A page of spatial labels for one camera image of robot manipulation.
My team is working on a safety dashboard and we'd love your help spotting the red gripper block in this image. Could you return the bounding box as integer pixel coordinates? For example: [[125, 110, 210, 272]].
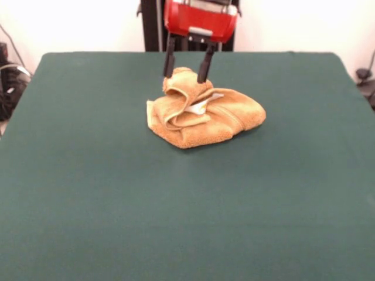
[[163, 0, 237, 84]]

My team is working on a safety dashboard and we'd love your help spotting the orange terry towel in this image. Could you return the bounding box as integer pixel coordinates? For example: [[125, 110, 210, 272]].
[[145, 66, 267, 149]]

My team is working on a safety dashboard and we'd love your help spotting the dark green table cloth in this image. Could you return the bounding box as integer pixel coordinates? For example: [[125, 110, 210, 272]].
[[0, 51, 375, 281]]

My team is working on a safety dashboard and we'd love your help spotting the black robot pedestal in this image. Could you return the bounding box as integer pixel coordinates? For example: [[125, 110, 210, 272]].
[[140, 0, 237, 53]]

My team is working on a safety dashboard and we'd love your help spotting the black equipment with cables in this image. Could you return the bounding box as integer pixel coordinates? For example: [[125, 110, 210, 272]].
[[0, 42, 32, 121]]

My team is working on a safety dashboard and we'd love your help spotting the black clamp with cable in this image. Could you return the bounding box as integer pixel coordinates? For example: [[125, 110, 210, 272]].
[[356, 50, 375, 111]]

